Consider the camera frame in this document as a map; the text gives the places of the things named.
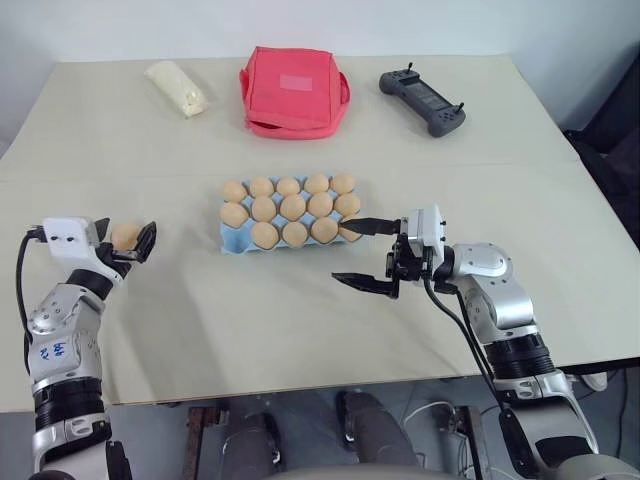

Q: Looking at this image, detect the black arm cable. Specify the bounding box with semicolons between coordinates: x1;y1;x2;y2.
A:
16;225;49;376
421;272;524;454

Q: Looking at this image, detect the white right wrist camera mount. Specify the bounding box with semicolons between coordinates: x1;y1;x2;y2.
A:
405;202;447;261

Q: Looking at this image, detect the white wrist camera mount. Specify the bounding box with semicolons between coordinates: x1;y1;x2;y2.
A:
405;202;447;261
41;216;101;260

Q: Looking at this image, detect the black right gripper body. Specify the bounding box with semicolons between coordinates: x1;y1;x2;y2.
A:
384;217;436;301

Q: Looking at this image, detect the brown frame bar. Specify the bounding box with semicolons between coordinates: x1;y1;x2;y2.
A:
457;404;485;480
187;405;224;480

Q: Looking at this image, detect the white floor cable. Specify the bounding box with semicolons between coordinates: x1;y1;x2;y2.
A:
404;399;461;436

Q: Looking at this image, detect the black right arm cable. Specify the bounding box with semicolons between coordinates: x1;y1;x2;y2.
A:
421;272;524;454

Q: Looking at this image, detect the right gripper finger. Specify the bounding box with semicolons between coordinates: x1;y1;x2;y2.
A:
331;271;401;300
339;216;404;236

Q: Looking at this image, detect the blue egg carton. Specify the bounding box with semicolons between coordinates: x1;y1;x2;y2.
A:
218;173;362;256

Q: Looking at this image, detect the red fabric bag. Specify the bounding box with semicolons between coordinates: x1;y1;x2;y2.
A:
237;45;350;141

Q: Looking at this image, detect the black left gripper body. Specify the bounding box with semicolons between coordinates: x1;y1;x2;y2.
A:
97;242;136;281

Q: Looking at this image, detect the dark rounded shape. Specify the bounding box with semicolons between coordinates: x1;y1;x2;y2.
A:
335;388;421;480
219;394;286;480

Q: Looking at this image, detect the grey handheld remote controller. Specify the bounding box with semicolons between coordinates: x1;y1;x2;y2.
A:
378;60;467;139

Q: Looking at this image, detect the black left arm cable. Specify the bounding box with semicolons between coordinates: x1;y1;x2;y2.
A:
16;225;49;376

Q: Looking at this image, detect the clear bag of white contents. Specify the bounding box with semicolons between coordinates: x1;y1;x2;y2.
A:
143;59;221;120

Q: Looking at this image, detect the black chair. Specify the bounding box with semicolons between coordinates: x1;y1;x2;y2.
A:
519;49;640;251

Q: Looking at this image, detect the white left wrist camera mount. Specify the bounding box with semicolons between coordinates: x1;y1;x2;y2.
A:
41;216;101;260

